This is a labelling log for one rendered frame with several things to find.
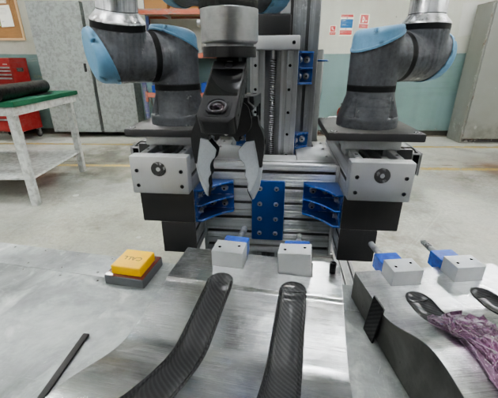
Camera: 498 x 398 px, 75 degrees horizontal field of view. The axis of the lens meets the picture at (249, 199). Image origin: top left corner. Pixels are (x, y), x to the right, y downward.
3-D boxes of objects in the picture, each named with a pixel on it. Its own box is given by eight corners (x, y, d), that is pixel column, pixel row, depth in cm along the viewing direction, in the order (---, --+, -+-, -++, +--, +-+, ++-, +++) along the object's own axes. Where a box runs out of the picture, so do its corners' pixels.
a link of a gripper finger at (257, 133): (272, 163, 47) (257, 102, 44) (271, 166, 46) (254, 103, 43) (242, 169, 49) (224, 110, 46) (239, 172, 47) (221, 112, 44)
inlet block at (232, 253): (232, 239, 65) (232, 215, 63) (257, 242, 64) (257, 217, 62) (212, 279, 53) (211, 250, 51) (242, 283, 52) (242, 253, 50)
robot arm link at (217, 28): (252, 4, 38) (185, 6, 39) (251, 47, 39) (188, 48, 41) (262, 13, 44) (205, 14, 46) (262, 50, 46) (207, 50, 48)
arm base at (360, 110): (332, 119, 93) (335, 82, 89) (386, 120, 91) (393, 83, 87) (341, 129, 79) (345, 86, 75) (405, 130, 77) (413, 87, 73)
